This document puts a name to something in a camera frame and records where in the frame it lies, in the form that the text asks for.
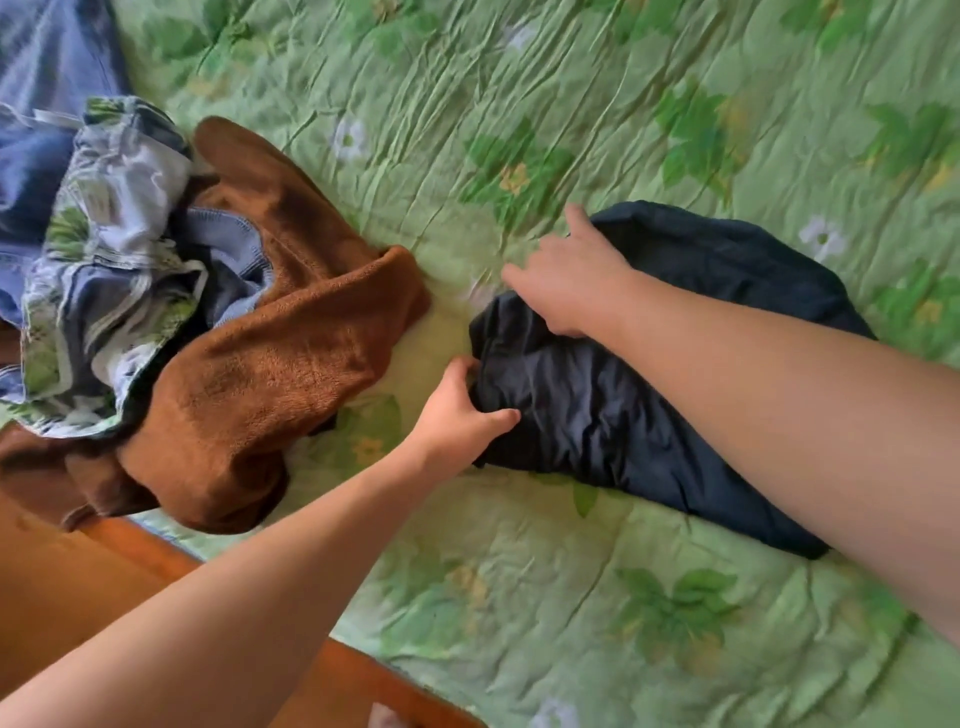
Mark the person's left hand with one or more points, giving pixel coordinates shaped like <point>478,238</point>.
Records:
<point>450,431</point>

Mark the person's right hand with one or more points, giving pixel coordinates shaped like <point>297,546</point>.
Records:
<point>585,285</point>

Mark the dark navy clothes pile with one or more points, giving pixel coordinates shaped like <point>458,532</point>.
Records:
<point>600,420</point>

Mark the brown fleece garment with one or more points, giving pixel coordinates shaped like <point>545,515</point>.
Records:
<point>285,352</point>

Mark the person's right forearm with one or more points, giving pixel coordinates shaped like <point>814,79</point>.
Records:
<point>787,405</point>

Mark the person's left forearm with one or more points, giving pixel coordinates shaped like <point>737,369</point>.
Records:
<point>225,600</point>

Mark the green floral bedsheet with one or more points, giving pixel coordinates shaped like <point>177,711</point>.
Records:
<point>600,75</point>

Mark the wooden bed frame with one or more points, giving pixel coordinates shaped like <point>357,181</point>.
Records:
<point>360,679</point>

